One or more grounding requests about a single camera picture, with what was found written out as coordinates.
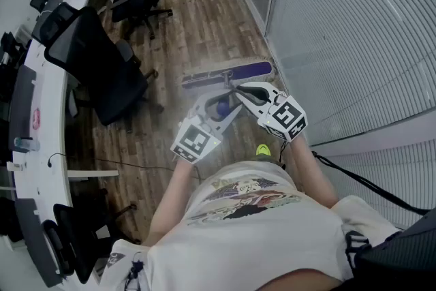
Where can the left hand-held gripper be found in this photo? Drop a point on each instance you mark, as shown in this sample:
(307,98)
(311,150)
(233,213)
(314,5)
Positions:
(195,143)

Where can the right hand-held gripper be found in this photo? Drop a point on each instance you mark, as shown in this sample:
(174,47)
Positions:
(286,119)

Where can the purple mop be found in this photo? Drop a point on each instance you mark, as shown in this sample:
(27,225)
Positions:
(252,69)

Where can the person's left forearm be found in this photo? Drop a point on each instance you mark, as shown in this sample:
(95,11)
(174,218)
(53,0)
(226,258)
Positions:
(173,194)

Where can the person's right forearm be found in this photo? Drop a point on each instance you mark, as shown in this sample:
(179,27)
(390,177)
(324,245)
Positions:
(308,170)

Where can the neon yellow shoe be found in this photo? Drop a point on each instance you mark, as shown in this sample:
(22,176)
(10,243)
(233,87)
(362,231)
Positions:
(263,150)

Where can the black mesh office chair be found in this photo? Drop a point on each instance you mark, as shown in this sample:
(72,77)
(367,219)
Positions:
(112,78)

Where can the white printed t-shirt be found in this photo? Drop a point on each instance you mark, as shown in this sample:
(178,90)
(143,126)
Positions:
(255,242)

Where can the white curved desk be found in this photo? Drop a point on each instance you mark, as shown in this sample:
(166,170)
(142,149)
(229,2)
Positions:
(51,112)

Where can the pink sticker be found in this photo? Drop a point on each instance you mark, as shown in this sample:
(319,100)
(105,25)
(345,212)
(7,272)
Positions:
(36,119)

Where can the clear water bottle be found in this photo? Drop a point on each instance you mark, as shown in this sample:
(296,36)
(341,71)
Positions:
(26,144)

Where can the small white box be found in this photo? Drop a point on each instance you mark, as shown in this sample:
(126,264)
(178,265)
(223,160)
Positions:
(15,166)

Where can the black bag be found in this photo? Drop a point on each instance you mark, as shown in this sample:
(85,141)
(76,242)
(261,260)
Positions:
(402,255)

